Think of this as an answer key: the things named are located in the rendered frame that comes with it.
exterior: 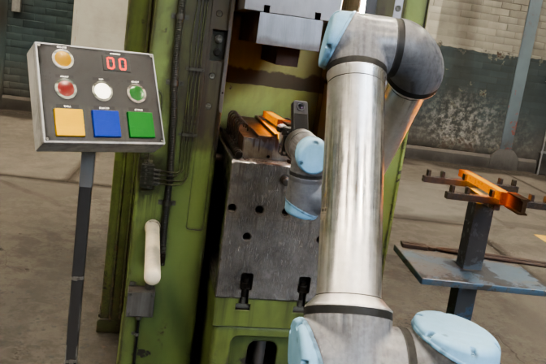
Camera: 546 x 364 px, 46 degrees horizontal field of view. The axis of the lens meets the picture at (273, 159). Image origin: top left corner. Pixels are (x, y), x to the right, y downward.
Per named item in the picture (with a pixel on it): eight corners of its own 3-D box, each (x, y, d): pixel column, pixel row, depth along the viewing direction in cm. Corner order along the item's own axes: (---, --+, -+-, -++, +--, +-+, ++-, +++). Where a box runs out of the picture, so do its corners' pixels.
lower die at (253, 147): (302, 162, 207) (306, 136, 205) (240, 157, 203) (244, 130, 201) (278, 140, 247) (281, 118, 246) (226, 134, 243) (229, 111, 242)
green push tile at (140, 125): (155, 137, 181) (152, 112, 183) (130, 136, 176) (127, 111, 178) (152, 139, 182) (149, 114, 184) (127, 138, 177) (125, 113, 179)
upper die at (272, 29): (318, 52, 200) (323, 20, 199) (255, 43, 196) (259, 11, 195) (291, 46, 241) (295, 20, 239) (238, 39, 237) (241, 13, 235)
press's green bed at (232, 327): (307, 430, 221) (328, 303, 213) (198, 428, 214) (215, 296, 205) (277, 350, 275) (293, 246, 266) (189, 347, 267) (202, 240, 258)
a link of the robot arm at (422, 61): (460, 14, 128) (366, 194, 182) (399, 5, 127) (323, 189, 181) (468, 56, 121) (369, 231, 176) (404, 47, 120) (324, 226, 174)
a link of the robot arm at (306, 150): (294, 175, 166) (299, 137, 164) (284, 164, 178) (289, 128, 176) (329, 179, 168) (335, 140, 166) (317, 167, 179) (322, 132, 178)
